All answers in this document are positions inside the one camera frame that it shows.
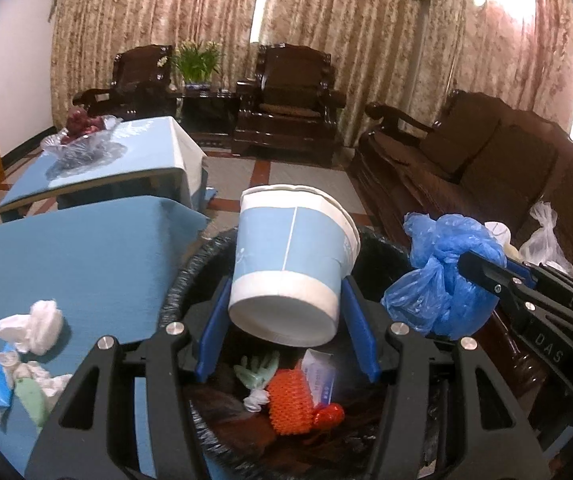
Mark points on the far blue tablecloth table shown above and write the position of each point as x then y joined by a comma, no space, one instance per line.
151,156

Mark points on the glass fruit bowl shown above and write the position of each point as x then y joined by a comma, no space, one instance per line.
88,152

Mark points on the orange foam fruit net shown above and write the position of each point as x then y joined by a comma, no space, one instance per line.
290,403

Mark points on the potted green plant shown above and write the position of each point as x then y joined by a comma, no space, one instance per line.
193,64

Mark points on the blue plastic bag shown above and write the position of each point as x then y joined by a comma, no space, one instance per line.
434,298

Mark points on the red plastic bag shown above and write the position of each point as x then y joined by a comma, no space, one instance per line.
327,416

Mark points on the white medicine box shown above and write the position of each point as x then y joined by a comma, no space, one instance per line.
319,371

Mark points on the blue white paper cup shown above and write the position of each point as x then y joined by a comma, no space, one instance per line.
295,246

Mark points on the red apples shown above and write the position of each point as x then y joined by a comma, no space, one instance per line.
79,123

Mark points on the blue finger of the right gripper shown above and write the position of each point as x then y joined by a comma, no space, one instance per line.
507,286
519,269

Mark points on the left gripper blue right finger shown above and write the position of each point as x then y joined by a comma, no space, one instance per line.
483,433

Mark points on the left dark wooden armchair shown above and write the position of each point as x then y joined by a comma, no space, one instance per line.
140,87

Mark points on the white tissue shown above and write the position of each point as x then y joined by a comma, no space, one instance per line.
36,332

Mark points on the dark wooden sofa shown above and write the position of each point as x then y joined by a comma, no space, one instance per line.
482,159

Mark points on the dark wooden side table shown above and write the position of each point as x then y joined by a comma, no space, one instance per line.
208,116

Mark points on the right dark wooden armchair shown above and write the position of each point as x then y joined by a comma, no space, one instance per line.
290,104

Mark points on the white cup on sofa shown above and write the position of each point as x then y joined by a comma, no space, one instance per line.
500,232

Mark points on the clear plastic bag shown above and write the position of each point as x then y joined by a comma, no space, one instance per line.
543,246

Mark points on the floral beige curtains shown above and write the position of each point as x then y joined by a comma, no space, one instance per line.
407,53

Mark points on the black lined trash bin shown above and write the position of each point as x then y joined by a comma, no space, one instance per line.
244,447

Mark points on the dark wooden armchair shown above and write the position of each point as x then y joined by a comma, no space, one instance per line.
140,87
290,104

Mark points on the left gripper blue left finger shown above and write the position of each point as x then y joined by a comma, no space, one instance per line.
91,432

